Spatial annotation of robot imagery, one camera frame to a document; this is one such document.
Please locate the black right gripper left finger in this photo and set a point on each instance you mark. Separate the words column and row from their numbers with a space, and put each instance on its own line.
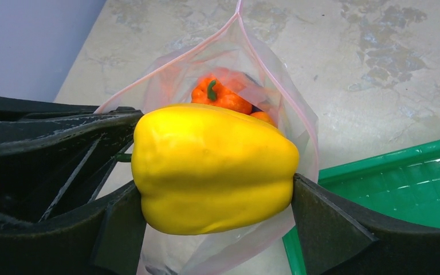
column 104, row 236

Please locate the green plastic tray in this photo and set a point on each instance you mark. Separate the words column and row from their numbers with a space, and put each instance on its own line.
column 404, row 184

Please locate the toy peach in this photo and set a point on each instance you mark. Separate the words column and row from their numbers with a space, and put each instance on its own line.
column 264, row 116

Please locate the clear zip top bag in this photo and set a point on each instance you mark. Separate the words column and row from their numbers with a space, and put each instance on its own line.
column 229, row 53

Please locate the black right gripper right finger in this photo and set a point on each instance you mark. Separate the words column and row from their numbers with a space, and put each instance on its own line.
column 338, row 236

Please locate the yellow toy bell pepper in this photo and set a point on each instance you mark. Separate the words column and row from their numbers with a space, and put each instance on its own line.
column 202, row 169

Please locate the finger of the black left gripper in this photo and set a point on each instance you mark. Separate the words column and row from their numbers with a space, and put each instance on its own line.
column 41, row 146

